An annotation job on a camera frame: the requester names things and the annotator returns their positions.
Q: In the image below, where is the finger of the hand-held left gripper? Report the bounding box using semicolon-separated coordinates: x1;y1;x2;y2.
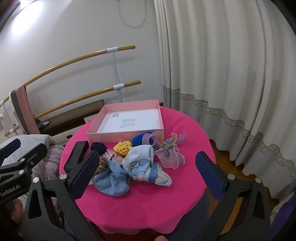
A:
0;138;22;163
63;141;89;173

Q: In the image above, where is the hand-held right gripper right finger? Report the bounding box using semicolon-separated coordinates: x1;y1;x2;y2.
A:
195;151;271;241

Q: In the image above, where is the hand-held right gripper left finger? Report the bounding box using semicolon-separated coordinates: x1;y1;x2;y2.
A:
23;150;104;241

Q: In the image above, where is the plain light blue sock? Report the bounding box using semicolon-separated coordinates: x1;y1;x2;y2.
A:
93;160;131;197

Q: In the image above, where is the pink cardboard box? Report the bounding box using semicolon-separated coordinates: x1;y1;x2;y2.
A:
86;100;164;143

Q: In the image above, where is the pink organza scrunchie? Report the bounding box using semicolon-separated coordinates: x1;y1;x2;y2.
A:
153;148;186;169

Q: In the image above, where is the light blue printed sock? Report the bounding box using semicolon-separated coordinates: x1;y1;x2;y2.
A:
136;162;173;186
120;145;155;180

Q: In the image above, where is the multicolour ribbon scrunchie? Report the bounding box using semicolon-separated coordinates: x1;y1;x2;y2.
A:
162;132;187;152

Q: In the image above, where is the lilac organza scrunchie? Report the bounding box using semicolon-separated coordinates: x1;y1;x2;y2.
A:
142;130;165;149

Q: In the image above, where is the olive scrunchie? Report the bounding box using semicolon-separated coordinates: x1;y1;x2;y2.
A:
94;157;109;176

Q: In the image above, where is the navy crochet scrunchie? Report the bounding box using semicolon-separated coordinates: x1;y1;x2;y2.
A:
90;142;108;156

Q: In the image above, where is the white padded quilt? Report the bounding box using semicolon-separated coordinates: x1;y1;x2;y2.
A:
0;134;65;200

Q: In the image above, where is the dark wood cabinet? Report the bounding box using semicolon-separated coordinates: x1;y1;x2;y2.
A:
35;99;105;145

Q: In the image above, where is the pink and grey mat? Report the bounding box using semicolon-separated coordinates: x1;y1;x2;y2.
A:
9;85;44;135

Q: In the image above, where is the yellow crochet scrunchie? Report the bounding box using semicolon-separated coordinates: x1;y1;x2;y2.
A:
113;141;133;156

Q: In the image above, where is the blue crochet scrunchie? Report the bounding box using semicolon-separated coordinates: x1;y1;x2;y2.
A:
132;132;154;146

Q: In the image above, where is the pink fleece tablecloth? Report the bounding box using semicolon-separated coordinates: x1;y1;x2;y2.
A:
59;105;216;234

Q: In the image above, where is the purple cloth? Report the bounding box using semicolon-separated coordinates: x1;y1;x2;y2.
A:
270;195;296;232

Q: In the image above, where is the cream lace-trimmed curtain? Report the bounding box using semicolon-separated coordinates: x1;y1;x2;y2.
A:
154;0;296;200

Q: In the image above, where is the white barre post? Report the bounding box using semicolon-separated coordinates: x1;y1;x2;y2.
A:
107;47;125;103
0;98;19;135

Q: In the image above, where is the pale pink hair tie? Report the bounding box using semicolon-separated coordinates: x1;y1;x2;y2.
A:
105;149;123;163

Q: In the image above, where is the white wall cable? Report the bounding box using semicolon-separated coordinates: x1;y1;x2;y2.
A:
117;0;147;28

